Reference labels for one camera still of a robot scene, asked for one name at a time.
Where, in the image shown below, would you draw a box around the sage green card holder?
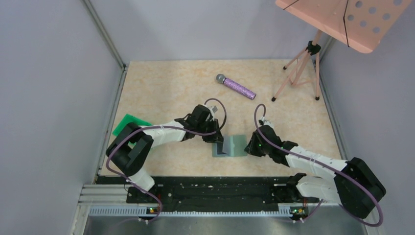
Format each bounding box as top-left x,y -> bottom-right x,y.
212,135 -> 248,157

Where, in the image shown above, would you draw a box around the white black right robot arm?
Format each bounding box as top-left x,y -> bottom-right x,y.
245,125 -> 386,219

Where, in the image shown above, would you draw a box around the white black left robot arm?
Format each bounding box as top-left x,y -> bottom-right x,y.
106,104 -> 224,191

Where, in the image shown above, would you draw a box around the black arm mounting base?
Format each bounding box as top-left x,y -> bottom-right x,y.
126,175 -> 320,213

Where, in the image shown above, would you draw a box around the purple glitter microphone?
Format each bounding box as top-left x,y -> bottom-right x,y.
215,74 -> 256,100

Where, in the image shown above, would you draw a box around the green plastic bin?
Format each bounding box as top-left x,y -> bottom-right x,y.
112,114 -> 153,145

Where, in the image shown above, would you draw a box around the pink music stand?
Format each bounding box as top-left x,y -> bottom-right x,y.
271,0 -> 413,102

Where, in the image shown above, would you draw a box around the aluminium front rail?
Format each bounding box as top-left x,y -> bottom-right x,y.
71,177 -> 385,235

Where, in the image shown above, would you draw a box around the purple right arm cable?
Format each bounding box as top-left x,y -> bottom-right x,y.
254,103 -> 385,228

